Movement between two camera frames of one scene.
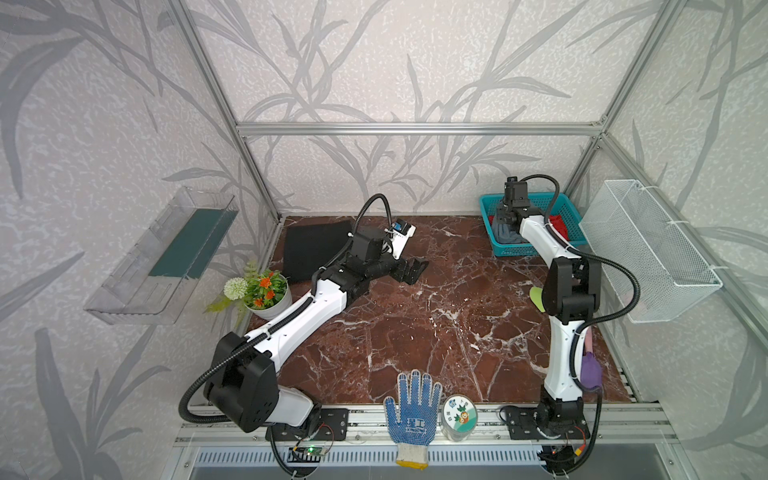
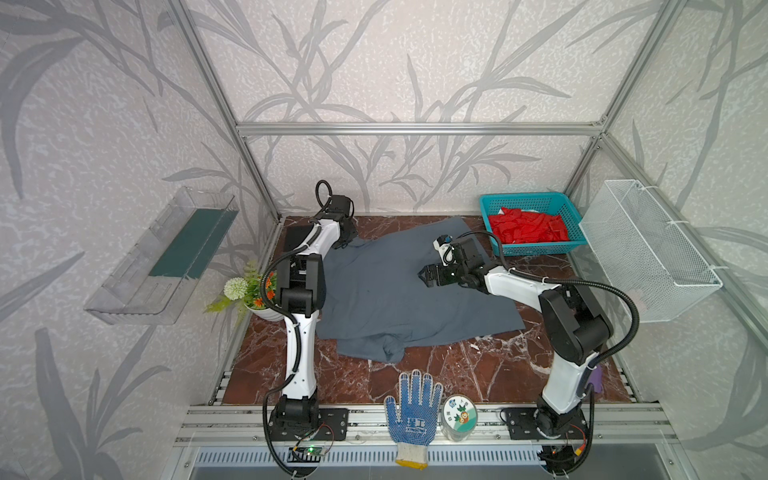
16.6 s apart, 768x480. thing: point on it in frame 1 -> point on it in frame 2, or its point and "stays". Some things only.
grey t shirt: x=508 y=233 -> x=376 y=302
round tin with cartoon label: x=459 y=415 stays
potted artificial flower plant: x=264 y=293 stays
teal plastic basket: x=565 y=208 stays
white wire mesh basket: x=642 y=260 stays
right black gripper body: x=513 y=212 -> x=438 y=275
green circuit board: x=315 y=451 stays
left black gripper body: x=398 y=267 -> x=346 y=230
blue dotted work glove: x=414 y=426 stays
